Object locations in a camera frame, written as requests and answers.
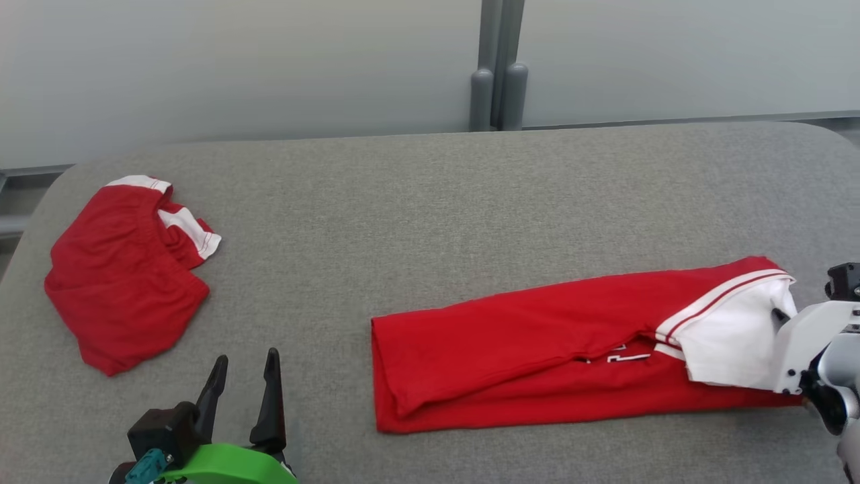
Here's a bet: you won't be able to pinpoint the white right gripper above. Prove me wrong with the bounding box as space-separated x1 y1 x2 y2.
771 300 860 395

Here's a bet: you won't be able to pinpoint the grey wall base rail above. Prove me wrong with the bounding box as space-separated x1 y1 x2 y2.
0 164 75 240
523 110 860 130

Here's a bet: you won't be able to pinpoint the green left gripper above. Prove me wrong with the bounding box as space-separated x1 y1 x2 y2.
158 348 298 484

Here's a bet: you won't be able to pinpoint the grey slotted partition post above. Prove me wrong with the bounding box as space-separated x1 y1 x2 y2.
468 0 529 132

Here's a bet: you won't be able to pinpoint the red shorts with white stripe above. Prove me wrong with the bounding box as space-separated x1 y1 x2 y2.
44 175 222 377

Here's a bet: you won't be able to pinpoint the red jersey with number print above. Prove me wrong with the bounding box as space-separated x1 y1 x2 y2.
371 255 804 435

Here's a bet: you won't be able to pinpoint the teal cable connector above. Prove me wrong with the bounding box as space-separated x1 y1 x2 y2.
124 448 173 484

